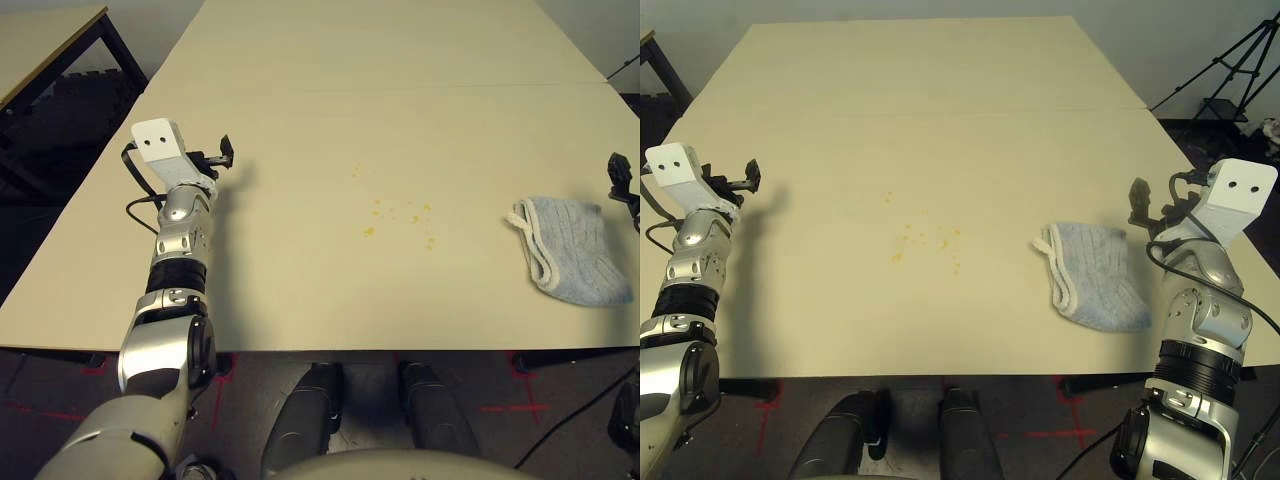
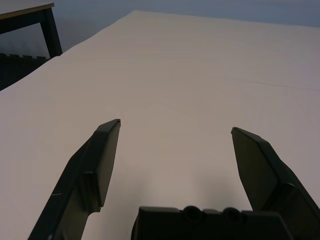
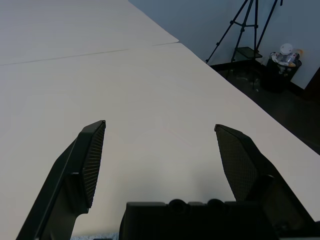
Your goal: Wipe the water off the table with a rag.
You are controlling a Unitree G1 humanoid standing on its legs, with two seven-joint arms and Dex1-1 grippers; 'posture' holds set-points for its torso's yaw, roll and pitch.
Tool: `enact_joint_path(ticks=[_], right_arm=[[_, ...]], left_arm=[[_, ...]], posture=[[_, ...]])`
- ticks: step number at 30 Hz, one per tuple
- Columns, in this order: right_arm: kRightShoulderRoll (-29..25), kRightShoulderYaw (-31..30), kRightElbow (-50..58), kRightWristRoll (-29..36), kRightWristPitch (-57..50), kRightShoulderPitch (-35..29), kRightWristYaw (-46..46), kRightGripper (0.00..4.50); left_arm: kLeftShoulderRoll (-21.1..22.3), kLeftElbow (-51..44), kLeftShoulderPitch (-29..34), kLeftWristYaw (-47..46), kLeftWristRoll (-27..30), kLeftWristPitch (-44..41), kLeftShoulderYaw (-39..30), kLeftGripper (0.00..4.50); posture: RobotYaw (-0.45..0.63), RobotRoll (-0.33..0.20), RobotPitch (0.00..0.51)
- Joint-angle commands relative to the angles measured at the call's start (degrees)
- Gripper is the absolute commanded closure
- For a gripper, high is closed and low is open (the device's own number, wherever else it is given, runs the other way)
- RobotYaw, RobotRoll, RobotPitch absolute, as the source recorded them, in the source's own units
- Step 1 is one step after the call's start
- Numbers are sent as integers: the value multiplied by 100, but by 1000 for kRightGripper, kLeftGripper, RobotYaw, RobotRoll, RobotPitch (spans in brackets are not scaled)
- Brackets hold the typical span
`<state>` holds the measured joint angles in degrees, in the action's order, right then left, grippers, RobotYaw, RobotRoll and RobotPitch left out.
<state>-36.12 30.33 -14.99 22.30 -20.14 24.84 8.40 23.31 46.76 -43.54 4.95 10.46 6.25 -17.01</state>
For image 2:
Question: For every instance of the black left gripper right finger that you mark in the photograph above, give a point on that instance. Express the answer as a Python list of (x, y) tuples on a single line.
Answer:
[(265, 172)]

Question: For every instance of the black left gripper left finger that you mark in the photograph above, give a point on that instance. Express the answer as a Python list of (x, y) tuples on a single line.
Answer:
[(85, 160)]

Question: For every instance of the wooden side table black legs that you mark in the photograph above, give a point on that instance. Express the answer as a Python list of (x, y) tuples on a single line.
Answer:
[(51, 32)]

